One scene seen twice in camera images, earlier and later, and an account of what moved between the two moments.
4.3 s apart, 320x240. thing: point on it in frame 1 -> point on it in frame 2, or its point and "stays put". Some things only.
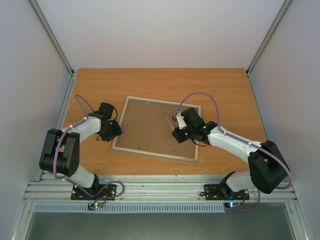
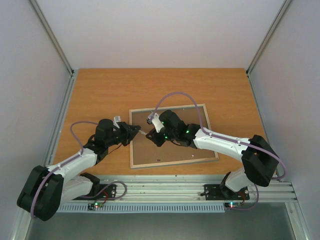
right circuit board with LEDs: (231, 204) stays put
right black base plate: (215, 192) stays put
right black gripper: (178, 133) -> (160, 135)
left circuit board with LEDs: (91, 206) stays put
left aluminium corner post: (53, 37) stays put
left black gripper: (118, 132) -> (130, 135)
